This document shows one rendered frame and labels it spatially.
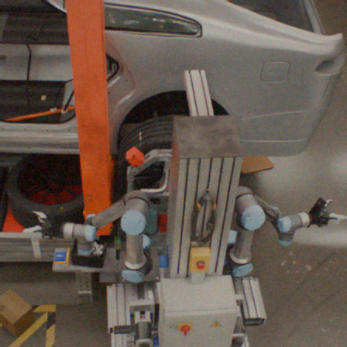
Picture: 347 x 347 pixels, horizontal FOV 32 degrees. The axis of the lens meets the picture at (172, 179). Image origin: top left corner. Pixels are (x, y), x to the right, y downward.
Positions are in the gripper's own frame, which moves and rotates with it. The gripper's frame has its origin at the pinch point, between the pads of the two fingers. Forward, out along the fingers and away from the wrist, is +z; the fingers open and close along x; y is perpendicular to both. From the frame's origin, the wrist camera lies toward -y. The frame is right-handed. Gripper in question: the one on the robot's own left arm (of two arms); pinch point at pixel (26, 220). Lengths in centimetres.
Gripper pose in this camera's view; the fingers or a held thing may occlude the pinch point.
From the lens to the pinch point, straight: 317.7
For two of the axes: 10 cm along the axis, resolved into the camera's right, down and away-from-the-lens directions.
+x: 1.5, -6.1, 7.8
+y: -0.7, 7.8, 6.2
